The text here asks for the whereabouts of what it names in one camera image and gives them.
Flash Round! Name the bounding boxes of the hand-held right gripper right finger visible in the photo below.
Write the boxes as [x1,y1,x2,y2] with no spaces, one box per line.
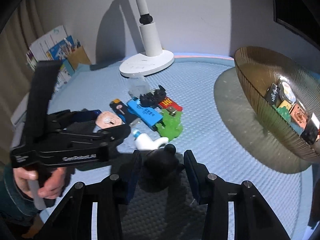
[184,149,293,240]

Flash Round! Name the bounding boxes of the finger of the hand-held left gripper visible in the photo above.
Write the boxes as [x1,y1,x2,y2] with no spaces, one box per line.
[47,109,102,130]
[50,124,132,148]

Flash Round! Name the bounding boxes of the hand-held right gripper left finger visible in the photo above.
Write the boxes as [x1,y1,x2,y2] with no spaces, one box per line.
[35,150,142,240]

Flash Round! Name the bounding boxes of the pink round tag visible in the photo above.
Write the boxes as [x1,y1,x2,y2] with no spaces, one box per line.
[96,110,123,128]

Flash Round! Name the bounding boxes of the black and blue lighter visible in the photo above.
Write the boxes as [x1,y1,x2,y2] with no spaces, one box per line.
[109,99,139,125]

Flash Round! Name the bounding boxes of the black-headed white-shirt toy figure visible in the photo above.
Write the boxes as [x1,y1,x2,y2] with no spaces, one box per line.
[132,129,185,193]

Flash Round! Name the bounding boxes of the green translucent figure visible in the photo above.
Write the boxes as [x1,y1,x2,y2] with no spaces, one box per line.
[156,109,184,142]

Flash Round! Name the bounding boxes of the black monster figure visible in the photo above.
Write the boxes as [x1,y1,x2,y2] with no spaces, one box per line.
[139,85,166,107]

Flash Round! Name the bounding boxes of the clear plastic figure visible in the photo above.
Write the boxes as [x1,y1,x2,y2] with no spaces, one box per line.
[128,76,150,97]

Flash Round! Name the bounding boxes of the red lighter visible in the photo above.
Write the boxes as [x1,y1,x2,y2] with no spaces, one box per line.
[158,96,183,112]

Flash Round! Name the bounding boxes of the teal translucent figure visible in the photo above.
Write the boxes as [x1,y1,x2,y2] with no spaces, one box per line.
[275,106,292,123]

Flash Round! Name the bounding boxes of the amber ribbed glass bowl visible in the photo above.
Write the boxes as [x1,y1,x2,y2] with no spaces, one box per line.
[234,46,320,161]

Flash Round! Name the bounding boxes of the orange card box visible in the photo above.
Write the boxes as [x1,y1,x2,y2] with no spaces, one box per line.
[290,102,310,133]

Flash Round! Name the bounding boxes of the black-haired red-dress doll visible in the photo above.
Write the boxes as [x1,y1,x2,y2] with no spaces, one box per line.
[300,112,320,145]

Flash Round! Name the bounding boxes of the clear jar with patterned roll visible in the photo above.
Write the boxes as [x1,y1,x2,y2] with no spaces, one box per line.
[279,80,297,104]

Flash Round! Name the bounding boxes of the person's left forearm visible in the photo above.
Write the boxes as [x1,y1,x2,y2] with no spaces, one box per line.
[0,164,43,220]

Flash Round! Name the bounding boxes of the person's left hand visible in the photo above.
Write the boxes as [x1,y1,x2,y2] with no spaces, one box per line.
[13,167,67,199]

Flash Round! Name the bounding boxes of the light blue small box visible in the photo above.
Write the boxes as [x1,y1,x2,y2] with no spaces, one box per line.
[59,60,75,83]

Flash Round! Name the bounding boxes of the brown pen holder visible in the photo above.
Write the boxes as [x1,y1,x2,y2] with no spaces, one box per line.
[66,47,92,67]

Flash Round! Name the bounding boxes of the bunch of pens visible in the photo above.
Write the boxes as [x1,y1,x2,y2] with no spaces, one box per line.
[64,37,82,53]

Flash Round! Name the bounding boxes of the row of upright books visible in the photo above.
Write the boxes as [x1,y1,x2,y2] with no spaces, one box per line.
[26,25,75,85]

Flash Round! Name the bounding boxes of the beige curtain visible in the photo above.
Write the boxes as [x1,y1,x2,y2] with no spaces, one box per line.
[0,0,40,153]

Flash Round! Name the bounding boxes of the white desk lamp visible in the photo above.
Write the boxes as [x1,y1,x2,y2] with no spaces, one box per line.
[119,0,175,78]

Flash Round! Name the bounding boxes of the black monitor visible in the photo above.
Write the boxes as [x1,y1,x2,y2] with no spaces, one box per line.
[271,0,320,38]

